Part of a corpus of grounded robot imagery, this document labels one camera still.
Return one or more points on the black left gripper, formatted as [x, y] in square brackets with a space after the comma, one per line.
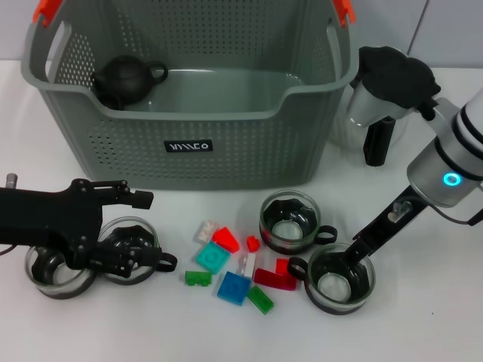
[45, 215]

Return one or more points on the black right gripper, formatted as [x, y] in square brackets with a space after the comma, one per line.
[388, 222]

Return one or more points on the glass teapot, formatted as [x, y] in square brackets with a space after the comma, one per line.
[128, 234]
[332, 286]

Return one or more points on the glass jar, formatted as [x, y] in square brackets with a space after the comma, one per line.
[290, 230]

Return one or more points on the red small square block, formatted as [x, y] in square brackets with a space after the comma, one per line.
[282, 265]

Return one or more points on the translucent white pink block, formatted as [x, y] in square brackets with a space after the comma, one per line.
[203, 232]

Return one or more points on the green car shaped block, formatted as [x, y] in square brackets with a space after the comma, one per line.
[196, 279]

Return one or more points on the dark red long block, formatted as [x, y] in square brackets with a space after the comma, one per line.
[269, 280]

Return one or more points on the glass teacup with black holder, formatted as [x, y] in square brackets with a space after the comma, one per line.
[56, 286]

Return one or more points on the teal square block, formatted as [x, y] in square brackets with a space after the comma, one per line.
[212, 257]

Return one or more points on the orange red sloped block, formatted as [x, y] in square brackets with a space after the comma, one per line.
[225, 239]

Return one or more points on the green rectangular block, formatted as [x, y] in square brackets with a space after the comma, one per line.
[260, 299]

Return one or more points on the tiny red stud block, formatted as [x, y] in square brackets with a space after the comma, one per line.
[253, 244]

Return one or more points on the white small block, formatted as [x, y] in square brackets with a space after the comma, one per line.
[247, 264]

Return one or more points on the blue square block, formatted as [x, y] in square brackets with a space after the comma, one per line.
[234, 288]

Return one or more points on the grey perforated plastic storage basket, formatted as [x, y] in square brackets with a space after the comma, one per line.
[188, 124]

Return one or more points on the black ceramic teapot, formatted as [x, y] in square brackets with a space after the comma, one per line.
[126, 81]

